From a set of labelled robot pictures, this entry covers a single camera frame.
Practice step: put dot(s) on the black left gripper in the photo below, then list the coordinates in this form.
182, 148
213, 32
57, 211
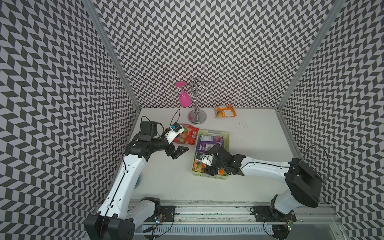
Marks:
177, 152

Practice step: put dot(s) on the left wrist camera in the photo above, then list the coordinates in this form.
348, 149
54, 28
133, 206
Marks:
173, 132

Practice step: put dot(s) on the red 100 candy bag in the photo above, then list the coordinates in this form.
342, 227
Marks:
188, 136

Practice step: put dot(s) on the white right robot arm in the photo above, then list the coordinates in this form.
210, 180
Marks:
304, 184

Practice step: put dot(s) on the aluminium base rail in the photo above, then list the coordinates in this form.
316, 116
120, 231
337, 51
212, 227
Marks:
234, 220

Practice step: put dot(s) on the pink plastic wine glass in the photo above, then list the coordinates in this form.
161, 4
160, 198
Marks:
185, 99

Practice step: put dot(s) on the light green plastic basket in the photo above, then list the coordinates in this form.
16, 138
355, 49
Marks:
226, 145

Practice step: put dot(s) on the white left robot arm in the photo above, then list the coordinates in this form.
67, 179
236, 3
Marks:
114, 220

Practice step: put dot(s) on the blue plate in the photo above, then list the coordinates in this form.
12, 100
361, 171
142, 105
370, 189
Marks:
138, 182

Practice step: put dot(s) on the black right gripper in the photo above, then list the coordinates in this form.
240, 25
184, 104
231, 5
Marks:
211, 170

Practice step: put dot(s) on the orange candy bag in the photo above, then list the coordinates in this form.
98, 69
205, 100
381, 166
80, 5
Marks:
224, 111
199, 167

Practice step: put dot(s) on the chrome glass holder stand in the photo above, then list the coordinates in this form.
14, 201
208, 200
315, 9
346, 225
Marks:
198, 88

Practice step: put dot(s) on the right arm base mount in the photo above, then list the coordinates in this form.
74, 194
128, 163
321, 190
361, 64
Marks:
270, 214

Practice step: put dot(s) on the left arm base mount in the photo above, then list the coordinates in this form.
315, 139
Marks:
168, 211

